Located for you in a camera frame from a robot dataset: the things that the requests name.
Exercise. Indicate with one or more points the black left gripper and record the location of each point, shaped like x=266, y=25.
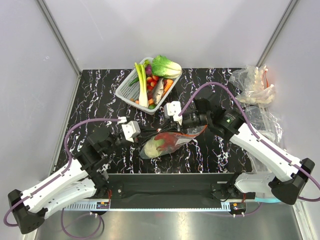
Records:
x=137, y=140

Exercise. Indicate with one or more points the round green cabbage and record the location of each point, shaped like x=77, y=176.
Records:
x=153, y=148

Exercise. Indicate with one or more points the red toy lobster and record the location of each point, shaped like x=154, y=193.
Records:
x=173, y=140

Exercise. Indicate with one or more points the clear zip bag orange zipper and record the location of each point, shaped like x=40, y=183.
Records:
x=197, y=131

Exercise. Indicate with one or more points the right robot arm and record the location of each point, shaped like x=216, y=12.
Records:
x=287, y=175

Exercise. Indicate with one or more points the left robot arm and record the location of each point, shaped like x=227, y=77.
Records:
x=77, y=180

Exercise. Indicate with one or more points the teal zip bag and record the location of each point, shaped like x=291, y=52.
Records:
x=266, y=200

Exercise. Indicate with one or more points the small green lime toy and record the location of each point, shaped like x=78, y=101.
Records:
x=152, y=106

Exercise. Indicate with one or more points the orange carrot piece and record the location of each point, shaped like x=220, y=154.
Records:
x=167, y=86

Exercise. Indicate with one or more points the grey toy fish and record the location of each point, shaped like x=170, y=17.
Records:
x=158, y=91

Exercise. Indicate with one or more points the green leek toy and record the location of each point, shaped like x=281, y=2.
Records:
x=143, y=96

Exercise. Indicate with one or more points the white plastic basket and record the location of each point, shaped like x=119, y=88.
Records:
x=130, y=94

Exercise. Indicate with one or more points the red lychee cluster toy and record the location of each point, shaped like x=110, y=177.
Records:
x=151, y=82

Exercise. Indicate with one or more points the napa cabbage toy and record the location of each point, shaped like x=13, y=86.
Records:
x=161, y=66

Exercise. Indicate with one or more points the green chili pepper toy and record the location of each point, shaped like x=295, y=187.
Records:
x=134, y=81

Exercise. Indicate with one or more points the purple onion toy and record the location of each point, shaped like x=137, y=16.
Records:
x=148, y=70

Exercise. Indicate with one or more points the pile of clear bags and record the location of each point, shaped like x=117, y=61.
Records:
x=255, y=96

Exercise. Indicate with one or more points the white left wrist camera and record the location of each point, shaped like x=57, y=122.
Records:
x=131, y=130

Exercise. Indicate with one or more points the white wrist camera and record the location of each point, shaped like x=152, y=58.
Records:
x=172, y=110
x=131, y=130

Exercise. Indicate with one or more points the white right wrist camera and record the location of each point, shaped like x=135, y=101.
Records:
x=172, y=110

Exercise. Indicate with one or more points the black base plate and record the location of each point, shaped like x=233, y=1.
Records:
x=165, y=185

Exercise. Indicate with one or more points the white slotted cable duct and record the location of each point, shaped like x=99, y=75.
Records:
x=118, y=206

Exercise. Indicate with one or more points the aluminium frame post left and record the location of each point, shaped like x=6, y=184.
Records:
x=58, y=36

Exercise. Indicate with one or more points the aluminium frame post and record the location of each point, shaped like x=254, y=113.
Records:
x=277, y=31
x=58, y=36

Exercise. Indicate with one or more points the aluminium frame post right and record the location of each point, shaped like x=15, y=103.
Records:
x=277, y=31

